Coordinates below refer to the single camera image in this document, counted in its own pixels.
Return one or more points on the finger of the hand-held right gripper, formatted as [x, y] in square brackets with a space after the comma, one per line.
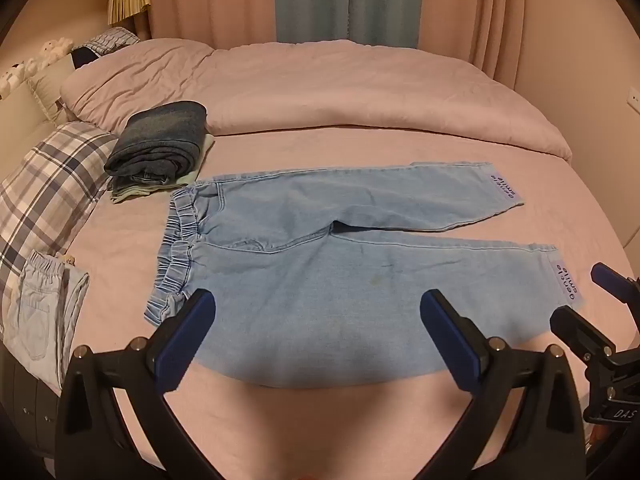
[607, 277]
[580, 330]

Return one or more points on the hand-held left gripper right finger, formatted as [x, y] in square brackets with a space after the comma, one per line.
[452, 342]

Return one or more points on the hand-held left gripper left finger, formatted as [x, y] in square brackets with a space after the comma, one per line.
[184, 342]

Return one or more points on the light blue denim pants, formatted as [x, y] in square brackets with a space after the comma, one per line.
[325, 285]

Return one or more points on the pale washed denim pants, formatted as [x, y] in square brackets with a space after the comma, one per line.
[40, 320]

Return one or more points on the folded light green cloth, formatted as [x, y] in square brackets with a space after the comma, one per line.
[145, 193]

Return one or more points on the dark drawer cabinet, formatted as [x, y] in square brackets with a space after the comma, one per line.
[30, 410]

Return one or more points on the folded dark blue jeans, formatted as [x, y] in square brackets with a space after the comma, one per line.
[160, 140]

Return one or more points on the plaid pillow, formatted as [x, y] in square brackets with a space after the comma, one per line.
[50, 185]

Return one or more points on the pink duvet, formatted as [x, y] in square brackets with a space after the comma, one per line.
[350, 90]

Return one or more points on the cream pillow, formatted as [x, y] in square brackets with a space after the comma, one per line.
[47, 85]

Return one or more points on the pink curtain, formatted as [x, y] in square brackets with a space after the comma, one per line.
[470, 10]
[210, 0]

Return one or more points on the dark blue cloth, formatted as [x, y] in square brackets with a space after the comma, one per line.
[85, 56]

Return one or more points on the small checked pillow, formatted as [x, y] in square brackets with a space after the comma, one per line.
[117, 40]

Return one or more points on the white plush toy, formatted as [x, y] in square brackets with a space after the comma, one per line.
[11, 79]
[55, 47]

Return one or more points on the blue curtain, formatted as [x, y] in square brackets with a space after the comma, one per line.
[350, 0]

